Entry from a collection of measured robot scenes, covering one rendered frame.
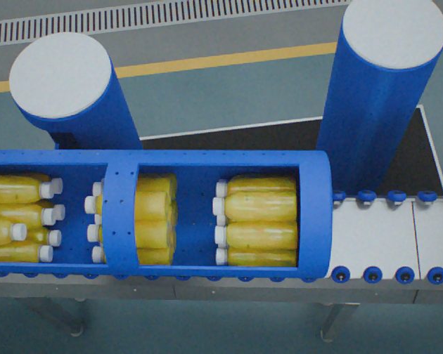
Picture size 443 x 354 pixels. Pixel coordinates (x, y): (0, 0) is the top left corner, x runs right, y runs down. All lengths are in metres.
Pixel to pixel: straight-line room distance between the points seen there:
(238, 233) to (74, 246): 0.44
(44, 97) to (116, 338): 1.13
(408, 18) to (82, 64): 0.90
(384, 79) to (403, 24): 0.16
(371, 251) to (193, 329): 1.06
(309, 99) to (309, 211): 1.61
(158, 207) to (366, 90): 0.74
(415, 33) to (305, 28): 1.36
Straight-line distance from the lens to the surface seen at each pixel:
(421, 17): 1.76
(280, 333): 2.39
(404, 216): 1.57
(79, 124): 1.64
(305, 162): 1.26
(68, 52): 1.72
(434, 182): 2.52
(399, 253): 1.53
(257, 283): 1.47
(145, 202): 1.30
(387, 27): 1.72
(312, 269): 1.28
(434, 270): 1.48
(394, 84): 1.71
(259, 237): 1.29
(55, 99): 1.64
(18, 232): 1.41
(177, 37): 3.01
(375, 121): 1.87
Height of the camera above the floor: 2.35
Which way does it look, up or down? 65 degrees down
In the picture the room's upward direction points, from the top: 7 degrees counter-clockwise
